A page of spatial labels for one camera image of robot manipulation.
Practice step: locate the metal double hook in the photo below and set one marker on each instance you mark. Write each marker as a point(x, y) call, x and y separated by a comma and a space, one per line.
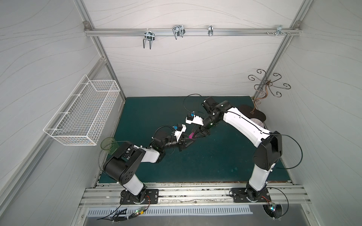
point(148, 37)
point(178, 31)

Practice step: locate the magenta paint jar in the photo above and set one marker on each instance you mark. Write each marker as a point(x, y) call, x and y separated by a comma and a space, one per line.
point(191, 135)

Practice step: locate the aluminium top crossbar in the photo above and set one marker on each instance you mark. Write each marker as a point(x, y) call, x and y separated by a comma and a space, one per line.
point(194, 32)

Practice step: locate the pink patterned bowl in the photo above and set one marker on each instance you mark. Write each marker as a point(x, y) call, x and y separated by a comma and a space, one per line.
point(258, 122)

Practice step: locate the metal double hook middle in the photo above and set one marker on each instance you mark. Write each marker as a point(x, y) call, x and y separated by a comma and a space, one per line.
point(178, 31)

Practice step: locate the metal double hook left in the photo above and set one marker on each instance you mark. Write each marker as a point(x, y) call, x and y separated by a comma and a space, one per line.
point(148, 37)

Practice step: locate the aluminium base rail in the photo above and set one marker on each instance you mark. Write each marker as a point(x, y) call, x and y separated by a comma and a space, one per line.
point(187, 194)

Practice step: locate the small metal hook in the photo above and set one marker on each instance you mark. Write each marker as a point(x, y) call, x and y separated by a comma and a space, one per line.
point(210, 30)

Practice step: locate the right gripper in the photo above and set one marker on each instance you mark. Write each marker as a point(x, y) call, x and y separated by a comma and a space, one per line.
point(203, 128)

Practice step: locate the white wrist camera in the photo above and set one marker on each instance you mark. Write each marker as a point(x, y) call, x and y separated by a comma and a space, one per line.
point(192, 118)
point(178, 130)

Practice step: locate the white slotted cable duct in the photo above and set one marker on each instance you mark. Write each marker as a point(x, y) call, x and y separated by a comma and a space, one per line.
point(220, 210)

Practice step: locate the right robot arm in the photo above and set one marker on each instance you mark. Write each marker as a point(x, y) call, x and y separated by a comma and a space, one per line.
point(268, 144)

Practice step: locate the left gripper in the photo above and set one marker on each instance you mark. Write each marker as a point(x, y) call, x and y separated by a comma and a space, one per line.
point(182, 140)

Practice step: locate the round black device with LED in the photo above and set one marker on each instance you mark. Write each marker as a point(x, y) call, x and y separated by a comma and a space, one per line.
point(274, 211)

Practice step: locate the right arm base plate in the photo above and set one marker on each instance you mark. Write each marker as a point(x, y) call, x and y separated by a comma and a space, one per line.
point(241, 195)

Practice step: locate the green plastic cup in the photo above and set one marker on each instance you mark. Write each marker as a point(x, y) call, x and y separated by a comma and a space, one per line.
point(109, 145)

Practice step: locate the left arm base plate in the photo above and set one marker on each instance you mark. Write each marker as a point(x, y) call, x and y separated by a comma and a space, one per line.
point(145, 196)

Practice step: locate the white wire basket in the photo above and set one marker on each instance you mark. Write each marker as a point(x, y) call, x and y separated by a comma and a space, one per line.
point(82, 117)

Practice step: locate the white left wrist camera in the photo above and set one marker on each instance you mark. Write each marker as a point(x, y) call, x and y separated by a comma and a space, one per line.
point(178, 130)

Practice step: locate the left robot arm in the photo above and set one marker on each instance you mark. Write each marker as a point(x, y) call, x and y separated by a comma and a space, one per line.
point(125, 161)

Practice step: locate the green table mat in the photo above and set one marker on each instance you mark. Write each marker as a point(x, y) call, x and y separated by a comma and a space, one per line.
point(224, 156)

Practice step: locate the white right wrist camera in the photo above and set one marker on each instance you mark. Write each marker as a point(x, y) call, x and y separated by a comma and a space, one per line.
point(192, 118)

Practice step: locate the metal hook tree stand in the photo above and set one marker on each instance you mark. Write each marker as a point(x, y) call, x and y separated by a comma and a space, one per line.
point(263, 89)

